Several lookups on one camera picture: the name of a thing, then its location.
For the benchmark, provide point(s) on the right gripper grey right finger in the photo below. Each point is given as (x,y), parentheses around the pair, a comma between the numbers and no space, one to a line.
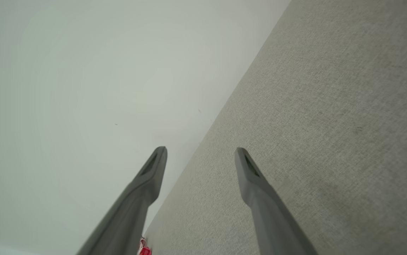
(270,219)

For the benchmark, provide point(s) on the grey fabric sofa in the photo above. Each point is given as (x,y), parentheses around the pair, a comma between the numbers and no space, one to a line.
(331,124)

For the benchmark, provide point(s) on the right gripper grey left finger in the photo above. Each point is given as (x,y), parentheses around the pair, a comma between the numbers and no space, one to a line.
(132,212)

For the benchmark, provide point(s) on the red jersey with white sleeves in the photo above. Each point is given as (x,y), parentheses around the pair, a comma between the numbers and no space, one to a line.
(145,251)

